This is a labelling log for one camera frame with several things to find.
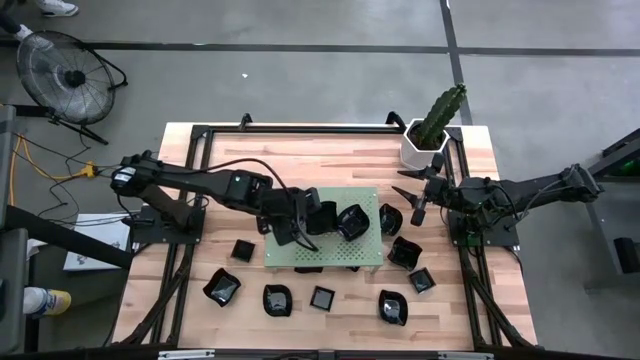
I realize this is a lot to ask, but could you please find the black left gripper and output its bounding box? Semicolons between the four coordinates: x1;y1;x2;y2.
272;187;325;247

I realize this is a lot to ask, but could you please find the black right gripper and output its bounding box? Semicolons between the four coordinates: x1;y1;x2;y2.
391;152;454;228

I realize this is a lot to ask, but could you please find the small black square mini plate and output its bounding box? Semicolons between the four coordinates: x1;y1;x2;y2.
408;266;438;295
230;238;257;263
309;285;337;313

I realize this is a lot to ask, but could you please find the white hexagonal planter pot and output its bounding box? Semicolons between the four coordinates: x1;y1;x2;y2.
399;117;451;172

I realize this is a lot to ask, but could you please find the green perforated metal shelf riser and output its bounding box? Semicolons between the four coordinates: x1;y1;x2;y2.
263;186;385;275

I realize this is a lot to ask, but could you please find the green cactus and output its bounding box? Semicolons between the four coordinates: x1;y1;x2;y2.
416;82;468;150

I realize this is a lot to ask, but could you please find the dark grey equipment stand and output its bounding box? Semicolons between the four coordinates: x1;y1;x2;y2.
582;127;640;291

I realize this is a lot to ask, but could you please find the black box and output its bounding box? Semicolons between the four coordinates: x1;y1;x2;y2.
613;236;640;275

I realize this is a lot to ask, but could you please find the white paper booklet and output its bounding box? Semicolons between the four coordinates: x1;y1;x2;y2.
63;213;132;273

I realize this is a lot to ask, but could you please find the black metal beam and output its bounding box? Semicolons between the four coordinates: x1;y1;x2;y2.
0;204;136;271

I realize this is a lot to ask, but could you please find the black floor fan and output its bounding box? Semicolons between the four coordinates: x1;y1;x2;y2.
14;29;129;146

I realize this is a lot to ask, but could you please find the white and yellow bottle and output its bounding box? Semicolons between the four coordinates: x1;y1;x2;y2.
22;285;73;318

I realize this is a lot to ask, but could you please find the person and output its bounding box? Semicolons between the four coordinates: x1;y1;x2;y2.
0;0;80;51

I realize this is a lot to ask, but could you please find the black aluminium rig frame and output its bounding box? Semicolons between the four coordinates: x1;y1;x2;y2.
112;111;539;360

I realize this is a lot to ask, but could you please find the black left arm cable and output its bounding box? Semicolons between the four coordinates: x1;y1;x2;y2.
197;157;322;253

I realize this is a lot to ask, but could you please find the yellow cable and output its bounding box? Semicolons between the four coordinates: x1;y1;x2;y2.
8;133;98;206

